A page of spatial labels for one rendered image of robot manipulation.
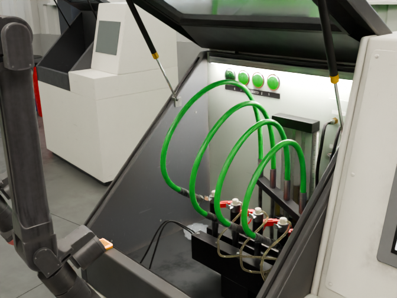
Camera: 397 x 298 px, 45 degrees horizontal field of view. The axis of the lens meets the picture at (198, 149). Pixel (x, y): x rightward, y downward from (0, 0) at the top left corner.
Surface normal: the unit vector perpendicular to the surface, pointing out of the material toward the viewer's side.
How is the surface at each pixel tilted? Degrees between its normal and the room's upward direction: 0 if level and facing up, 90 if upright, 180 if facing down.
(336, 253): 76
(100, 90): 90
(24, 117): 91
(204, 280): 0
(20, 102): 91
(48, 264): 90
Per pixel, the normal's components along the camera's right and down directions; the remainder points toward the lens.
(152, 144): 0.68, 0.22
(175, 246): -0.03, -0.95
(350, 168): -0.72, 0.00
